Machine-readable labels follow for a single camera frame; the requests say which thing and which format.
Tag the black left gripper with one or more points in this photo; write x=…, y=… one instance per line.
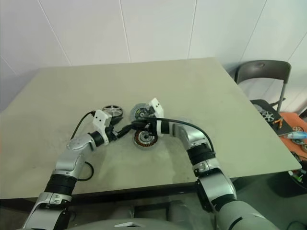
x=111, y=133

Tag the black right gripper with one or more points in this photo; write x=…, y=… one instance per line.
x=149, y=124

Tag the black toy wheel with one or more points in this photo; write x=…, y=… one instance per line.
x=145, y=141
x=138, y=111

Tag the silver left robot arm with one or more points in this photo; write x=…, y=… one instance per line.
x=72, y=163

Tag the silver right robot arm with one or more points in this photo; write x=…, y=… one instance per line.
x=216, y=179

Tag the spare silver spoked rotor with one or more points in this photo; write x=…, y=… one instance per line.
x=268, y=116

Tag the black folding chair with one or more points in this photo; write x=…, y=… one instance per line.
x=263, y=68

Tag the white blue tube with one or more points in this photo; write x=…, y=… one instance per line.
x=297, y=135

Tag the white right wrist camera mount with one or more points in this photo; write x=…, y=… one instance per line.
x=156, y=106

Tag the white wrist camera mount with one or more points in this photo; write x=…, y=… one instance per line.
x=99, y=119
x=156, y=106

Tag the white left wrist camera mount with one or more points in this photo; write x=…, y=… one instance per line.
x=99, y=119

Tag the black table frame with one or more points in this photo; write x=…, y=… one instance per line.
x=134, y=190

